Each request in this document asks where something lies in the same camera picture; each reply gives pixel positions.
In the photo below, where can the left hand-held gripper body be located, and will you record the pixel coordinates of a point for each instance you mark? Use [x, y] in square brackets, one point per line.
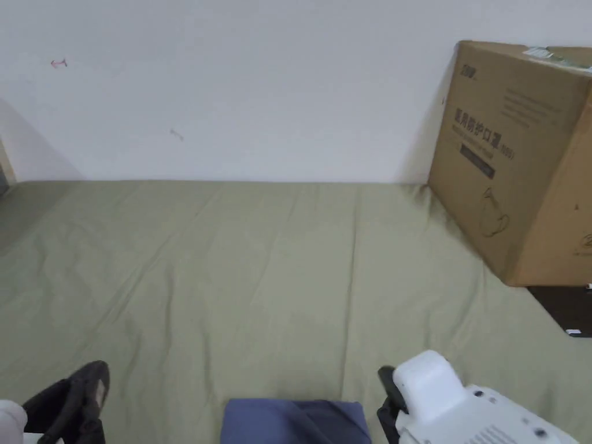
[10, 422]

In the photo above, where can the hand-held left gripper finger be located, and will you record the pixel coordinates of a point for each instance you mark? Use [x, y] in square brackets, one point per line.
[85, 386]
[74, 430]

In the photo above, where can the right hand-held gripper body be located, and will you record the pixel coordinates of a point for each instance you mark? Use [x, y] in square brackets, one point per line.
[467, 409]

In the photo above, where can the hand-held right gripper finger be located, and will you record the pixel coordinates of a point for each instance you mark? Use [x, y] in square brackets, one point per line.
[387, 425]

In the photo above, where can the dark blue garment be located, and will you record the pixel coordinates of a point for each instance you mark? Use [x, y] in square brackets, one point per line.
[286, 423]

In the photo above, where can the black flat bag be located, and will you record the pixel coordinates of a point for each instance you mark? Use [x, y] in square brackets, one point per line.
[566, 307]

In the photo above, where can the bed with pale green sheet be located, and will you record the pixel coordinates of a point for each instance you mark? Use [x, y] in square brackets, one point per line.
[240, 277]

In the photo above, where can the brown cardboard carton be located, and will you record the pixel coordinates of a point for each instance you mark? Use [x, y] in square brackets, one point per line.
[504, 152]

